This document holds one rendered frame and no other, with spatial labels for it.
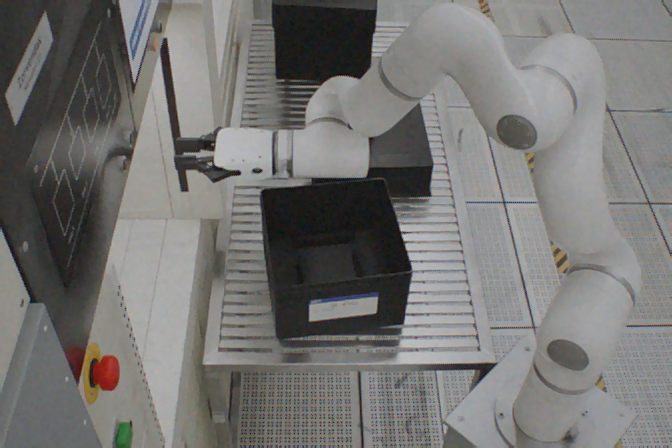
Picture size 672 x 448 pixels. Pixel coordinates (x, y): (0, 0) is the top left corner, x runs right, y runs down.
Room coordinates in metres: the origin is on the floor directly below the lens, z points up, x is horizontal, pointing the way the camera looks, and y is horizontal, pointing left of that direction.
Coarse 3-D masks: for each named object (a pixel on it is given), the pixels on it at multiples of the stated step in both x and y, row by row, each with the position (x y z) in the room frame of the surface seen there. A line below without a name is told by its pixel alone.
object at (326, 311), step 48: (288, 192) 1.19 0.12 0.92; (336, 192) 1.21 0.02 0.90; (384, 192) 1.22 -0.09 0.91; (288, 240) 1.19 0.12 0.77; (336, 240) 1.18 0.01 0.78; (384, 240) 1.18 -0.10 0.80; (288, 288) 0.92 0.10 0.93; (336, 288) 0.94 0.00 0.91; (384, 288) 0.96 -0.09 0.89; (288, 336) 0.92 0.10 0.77
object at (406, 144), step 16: (416, 112) 1.57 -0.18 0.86; (400, 128) 1.50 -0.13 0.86; (416, 128) 1.50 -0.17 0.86; (384, 144) 1.43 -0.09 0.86; (400, 144) 1.44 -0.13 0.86; (416, 144) 1.44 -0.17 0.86; (384, 160) 1.38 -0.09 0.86; (400, 160) 1.38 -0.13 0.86; (416, 160) 1.38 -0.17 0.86; (432, 160) 1.39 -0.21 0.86; (368, 176) 1.35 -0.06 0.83; (384, 176) 1.35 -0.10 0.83; (400, 176) 1.36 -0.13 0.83; (416, 176) 1.36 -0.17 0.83; (400, 192) 1.36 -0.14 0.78; (416, 192) 1.36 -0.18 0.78
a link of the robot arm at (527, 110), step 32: (416, 32) 0.91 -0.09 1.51; (448, 32) 0.88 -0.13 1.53; (480, 32) 0.87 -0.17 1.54; (384, 64) 0.93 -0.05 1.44; (416, 64) 0.89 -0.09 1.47; (448, 64) 0.87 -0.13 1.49; (480, 64) 0.83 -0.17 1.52; (416, 96) 0.91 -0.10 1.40; (480, 96) 0.80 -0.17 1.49; (512, 96) 0.76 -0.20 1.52; (544, 96) 0.76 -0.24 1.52; (512, 128) 0.74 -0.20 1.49; (544, 128) 0.74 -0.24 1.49
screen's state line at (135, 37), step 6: (144, 0) 0.94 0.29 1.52; (150, 0) 0.98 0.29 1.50; (144, 6) 0.94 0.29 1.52; (138, 12) 0.90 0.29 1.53; (144, 12) 0.93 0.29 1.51; (138, 18) 0.89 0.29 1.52; (144, 18) 0.93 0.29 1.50; (138, 24) 0.89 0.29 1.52; (144, 24) 0.92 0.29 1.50; (138, 30) 0.88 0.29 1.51; (132, 36) 0.85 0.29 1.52; (138, 36) 0.88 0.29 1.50; (132, 42) 0.84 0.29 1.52; (138, 42) 0.87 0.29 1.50; (132, 48) 0.84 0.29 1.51; (132, 54) 0.83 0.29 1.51; (132, 60) 0.83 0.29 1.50
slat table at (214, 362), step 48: (240, 48) 1.98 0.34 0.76; (384, 48) 2.02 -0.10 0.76; (240, 96) 1.73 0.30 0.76; (288, 96) 1.74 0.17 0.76; (432, 96) 1.78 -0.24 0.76; (432, 144) 1.57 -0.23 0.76; (240, 192) 1.35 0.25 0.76; (432, 192) 1.38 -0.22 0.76; (240, 240) 1.19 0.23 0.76; (432, 240) 1.22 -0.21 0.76; (240, 288) 1.05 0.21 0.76; (432, 288) 1.07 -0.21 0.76; (480, 288) 1.08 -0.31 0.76; (240, 336) 1.29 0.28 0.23; (336, 336) 0.93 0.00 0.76; (384, 336) 0.94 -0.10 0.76; (432, 336) 1.32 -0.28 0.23; (480, 336) 0.95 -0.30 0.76; (240, 384) 1.13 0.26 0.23
